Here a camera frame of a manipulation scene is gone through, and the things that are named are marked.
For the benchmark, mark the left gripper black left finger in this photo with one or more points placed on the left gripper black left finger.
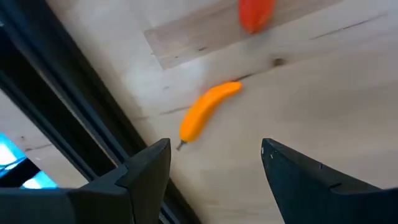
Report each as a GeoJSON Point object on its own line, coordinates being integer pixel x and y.
{"type": "Point", "coordinates": [140, 193]}

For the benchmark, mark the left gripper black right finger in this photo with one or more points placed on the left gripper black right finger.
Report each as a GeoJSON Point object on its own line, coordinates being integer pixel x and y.
{"type": "Point", "coordinates": [311, 196]}

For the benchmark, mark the orange chili pepper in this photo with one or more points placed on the orange chili pepper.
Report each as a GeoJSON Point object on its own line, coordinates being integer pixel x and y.
{"type": "Point", "coordinates": [202, 112]}

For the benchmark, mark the red chili pepper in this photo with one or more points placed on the red chili pepper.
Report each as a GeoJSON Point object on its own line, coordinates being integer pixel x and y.
{"type": "Point", "coordinates": [256, 14]}

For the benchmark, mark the black metal table frame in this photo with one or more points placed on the black metal table frame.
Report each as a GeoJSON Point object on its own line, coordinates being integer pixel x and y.
{"type": "Point", "coordinates": [62, 77]}

